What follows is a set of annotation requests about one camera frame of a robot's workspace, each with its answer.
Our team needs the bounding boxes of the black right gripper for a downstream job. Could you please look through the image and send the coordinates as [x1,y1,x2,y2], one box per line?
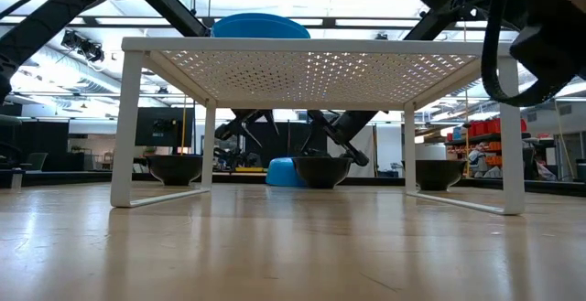
[306,110,391,167]

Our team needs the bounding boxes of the green chair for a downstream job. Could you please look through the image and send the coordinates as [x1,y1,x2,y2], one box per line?
[25,152,49,173]

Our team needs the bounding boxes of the blue plastic bowl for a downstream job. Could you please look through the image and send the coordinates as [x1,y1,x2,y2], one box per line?
[265,156,307,188]
[211,12,312,40]

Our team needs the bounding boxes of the yellow vertical pole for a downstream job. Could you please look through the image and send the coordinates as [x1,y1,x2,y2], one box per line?
[181,94,188,156]

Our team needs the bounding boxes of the storage rack with red bins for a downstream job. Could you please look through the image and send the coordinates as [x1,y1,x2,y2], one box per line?
[446,117,532,179]

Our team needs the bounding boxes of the white perforated metal shelf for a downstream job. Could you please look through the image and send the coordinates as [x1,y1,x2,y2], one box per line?
[109,37,526,217]

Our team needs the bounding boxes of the black ceiling-mounted device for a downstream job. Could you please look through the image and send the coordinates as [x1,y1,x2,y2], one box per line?
[60,28,106,71]

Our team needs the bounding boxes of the dark patterned ceramic bowl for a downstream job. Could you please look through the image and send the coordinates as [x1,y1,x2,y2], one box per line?
[145,154,204,187]
[401,159,467,192]
[291,156,353,189]

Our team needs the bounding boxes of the white hanging cloth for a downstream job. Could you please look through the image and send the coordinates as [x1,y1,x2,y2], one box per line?
[354,124,377,178]

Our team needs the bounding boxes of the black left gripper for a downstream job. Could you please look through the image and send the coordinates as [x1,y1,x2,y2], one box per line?
[213,108,280,149]

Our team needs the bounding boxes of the black partition panel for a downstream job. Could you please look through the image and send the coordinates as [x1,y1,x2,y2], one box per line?
[17,121,70,156]
[244,121,329,160]

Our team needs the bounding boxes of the black wall monitor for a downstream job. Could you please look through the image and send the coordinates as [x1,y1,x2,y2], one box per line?
[136,107,196,147]

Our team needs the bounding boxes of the black ceiling beam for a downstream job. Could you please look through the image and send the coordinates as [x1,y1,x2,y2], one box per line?
[0,15,518,31]

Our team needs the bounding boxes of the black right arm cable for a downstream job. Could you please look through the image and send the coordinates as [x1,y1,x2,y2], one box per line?
[480,0,558,108]

